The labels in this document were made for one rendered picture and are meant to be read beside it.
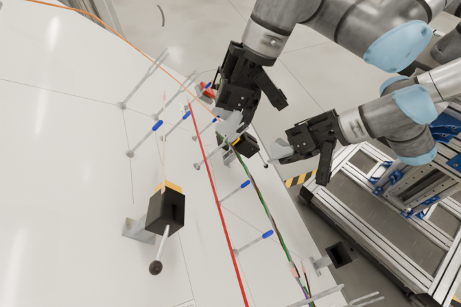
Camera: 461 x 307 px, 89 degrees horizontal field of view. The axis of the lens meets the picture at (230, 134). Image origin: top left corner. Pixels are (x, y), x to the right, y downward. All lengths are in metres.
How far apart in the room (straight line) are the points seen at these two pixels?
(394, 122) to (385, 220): 1.24
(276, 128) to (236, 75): 1.69
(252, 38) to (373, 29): 0.17
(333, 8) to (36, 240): 0.48
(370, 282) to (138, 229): 1.60
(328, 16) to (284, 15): 0.08
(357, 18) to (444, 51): 0.59
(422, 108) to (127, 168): 0.50
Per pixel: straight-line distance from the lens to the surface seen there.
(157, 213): 0.29
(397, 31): 0.42
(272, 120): 2.16
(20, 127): 0.37
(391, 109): 0.53
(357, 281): 1.78
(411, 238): 1.76
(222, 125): 0.48
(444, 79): 0.68
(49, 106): 0.41
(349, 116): 0.54
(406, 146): 0.59
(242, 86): 0.44
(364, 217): 1.67
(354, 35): 0.43
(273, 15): 0.40
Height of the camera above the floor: 1.61
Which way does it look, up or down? 53 degrees down
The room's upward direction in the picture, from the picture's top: straight up
